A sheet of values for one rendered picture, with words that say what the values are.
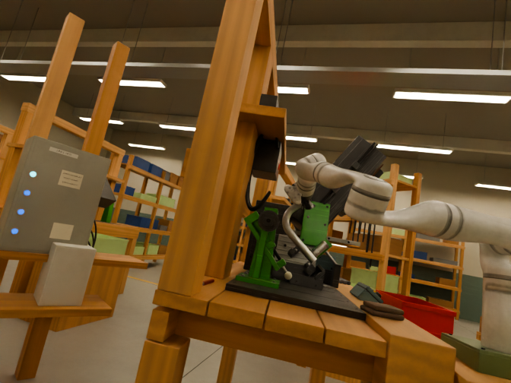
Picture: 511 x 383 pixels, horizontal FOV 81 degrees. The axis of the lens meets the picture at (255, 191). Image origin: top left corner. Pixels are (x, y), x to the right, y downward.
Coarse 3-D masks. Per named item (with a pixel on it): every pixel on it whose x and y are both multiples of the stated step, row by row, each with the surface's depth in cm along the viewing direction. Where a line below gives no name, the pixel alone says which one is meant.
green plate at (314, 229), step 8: (312, 208) 138; (320, 208) 138; (328, 208) 138; (304, 216) 137; (312, 216) 137; (320, 216) 136; (328, 216) 136; (304, 224) 135; (312, 224) 135; (320, 224) 135; (304, 232) 134; (312, 232) 133; (320, 232) 133; (304, 240) 132; (312, 240) 132; (320, 240) 132
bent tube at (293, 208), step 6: (294, 204) 128; (300, 204) 128; (288, 210) 127; (294, 210) 128; (288, 216) 126; (282, 222) 126; (288, 222) 125; (288, 228) 123; (288, 234) 123; (294, 234) 122; (294, 240) 121; (300, 240) 122; (300, 246) 120; (306, 252) 119; (312, 258) 118
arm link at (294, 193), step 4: (296, 184) 114; (284, 188) 115; (288, 188) 114; (292, 188) 114; (296, 188) 114; (300, 188) 111; (288, 192) 113; (292, 192) 113; (296, 192) 113; (300, 192) 113; (304, 192) 111; (308, 192) 111; (312, 192) 113; (288, 196) 115; (292, 196) 113; (296, 196) 112; (300, 196) 113; (304, 196) 114; (308, 196) 114; (292, 200) 113; (296, 200) 112; (300, 200) 112; (296, 204) 113
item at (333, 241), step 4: (296, 232) 146; (300, 232) 146; (328, 236) 144; (328, 240) 144; (332, 240) 144; (336, 240) 144; (340, 240) 143; (344, 240) 143; (348, 240) 143; (332, 244) 152; (336, 244) 144; (340, 244) 143; (344, 244) 143; (348, 244) 143; (352, 244) 143; (356, 244) 142
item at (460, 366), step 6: (456, 360) 74; (456, 366) 69; (462, 366) 70; (468, 366) 71; (456, 372) 65; (462, 372) 65; (468, 372) 66; (474, 372) 67; (480, 372) 68; (456, 378) 64; (462, 378) 62; (468, 378) 62; (474, 378) 63; (480, 378) 63; (486, 378) 64; (492, 378) 65; (498, 378) 66; (504, 378) 67
